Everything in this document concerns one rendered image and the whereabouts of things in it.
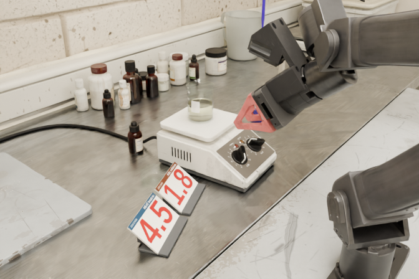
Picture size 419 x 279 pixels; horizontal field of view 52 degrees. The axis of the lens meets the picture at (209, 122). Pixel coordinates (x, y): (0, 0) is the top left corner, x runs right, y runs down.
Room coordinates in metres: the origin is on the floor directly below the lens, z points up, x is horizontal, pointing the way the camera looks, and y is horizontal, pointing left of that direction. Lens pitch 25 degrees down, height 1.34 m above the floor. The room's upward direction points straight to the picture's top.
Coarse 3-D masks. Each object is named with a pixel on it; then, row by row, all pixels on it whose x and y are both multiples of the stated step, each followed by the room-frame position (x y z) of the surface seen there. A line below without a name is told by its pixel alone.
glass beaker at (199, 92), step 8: (200, 80) 0.79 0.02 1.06; (192, 88) 0.74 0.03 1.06; (200, 88) 0.78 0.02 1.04; (208, 88) 0.78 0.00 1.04; (192, 96) 0.74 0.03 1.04; (200, 96) 0.73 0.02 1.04; (208, 96) 0.74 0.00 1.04; (192, 104) 0.74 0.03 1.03; (200, 104) 0.73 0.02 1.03; (208, 104) 0.74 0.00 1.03; (192, 112) 0.74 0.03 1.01; (200, 112) 0.73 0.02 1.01; (208, 112) 0.74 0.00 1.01; (192, 120) 0.74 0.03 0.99; (200, 120) 0.73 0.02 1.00; (208, 120) 0.74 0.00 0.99
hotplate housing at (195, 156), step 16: (160, 144) 0.73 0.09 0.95; (176, 144) 0.71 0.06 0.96; (192, 144) 0.69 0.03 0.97; (208, 144) 0.68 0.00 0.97; (160, 160) 0.73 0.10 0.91; (176, 160) 0.71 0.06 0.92; (192, 160) 0.69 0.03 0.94; (208, 160) 0.67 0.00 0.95; (224, 160) 0.66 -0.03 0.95; (272, 160) 0.72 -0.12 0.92; (208, 176) 0.67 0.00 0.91; (224, 176) 0.65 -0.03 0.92; (240, 176) 0.64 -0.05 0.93; (256, 176) 0.66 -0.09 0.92
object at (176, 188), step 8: (176, 168) 0.66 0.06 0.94; (176, 176) 0.64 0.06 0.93; (184, 176) 0.65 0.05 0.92; (168, 184) 0.61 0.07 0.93; (176, 184) 0.62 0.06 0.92; (184, 184) 0.63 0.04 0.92; (192, 184) 0.65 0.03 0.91; (168, 192) 0.59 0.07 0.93; (176, 192) 0.61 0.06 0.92; (184, 192) 0.62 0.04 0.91; (176, 200) 0.59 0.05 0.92; (184, 200) 0.60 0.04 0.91
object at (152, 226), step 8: (152, 208) 0.55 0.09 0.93; (160, 208) 0.56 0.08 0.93; (168, 208) 0.56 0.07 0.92; (144, 216) 0.52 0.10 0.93; (152, 216) 0.53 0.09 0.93; (160, 216) 0.54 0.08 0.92; (168, 216) 0.55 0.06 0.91; (136, 224) 0.50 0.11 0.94; (144, 224) 0.51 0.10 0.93; (152, 224) 0.52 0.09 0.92; (160, 224) 0.53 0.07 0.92; (168, 224) 0.54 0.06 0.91; (144, 232) 0.50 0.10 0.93; (152, 232) 0.50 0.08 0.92; (160, 232) 0.51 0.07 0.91; (152, 240) 0.49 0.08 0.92; (160, 240) 0.50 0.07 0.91
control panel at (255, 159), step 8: (240, 136) 0.73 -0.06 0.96; (248, 136) 0.74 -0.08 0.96; (256, 136) 0.75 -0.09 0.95; (224, 144) 0.69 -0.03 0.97; (232, 144) 0.70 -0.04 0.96; (240, 144) 0.71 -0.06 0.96; (264, 144) 0.74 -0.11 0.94; (224, 152) 0.67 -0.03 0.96; (232, 152) 0.68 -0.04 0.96; (248, 152) 0.70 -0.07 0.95; (256, 152) 0.71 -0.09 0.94; (264, 152) 0.72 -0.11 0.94; (272, 152) 0.73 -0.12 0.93; (232, 160) 0.66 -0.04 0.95; (248, 160) 0.68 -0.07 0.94; (256, 160) 0.69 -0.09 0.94; (264, 160) 0.70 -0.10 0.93; (240, 168) 0.65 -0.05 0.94; (248, 168) 0.66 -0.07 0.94; (256, 168) 0.67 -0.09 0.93; (248, 176) 0.64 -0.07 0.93
